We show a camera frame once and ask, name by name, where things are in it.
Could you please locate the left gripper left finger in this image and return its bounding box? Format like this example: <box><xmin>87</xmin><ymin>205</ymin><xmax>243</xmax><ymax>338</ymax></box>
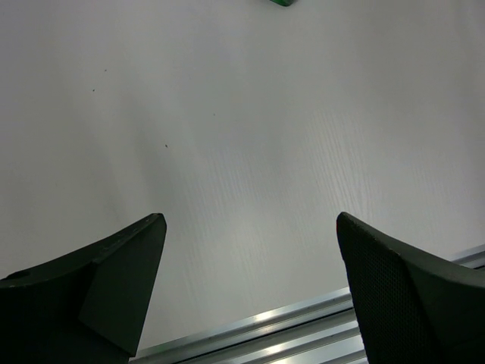
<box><xmin>1</xmin><ymin>213</ymin><xmax>167</xmax><ymax>363</ymax></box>

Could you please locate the aluminium mounting rail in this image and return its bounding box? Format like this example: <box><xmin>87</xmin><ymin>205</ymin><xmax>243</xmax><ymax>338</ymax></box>
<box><xmin>130</xmin><ymin>244</ymin><xmax>485</xmax><ymax>364</ymax></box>

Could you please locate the green dish soap bottle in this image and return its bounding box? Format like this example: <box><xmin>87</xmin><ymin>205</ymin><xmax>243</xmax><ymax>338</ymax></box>
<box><xmin>270</xmin><ymin>0</ymin><xmax>296</xmax><ymax>7</ymax></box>

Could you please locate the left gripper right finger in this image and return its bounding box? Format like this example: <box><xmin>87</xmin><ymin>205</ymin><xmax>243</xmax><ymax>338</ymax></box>
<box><xmin>336</xmin><ymin>212</ymin><xmax>484</xmax><ymax>363</ymax></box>

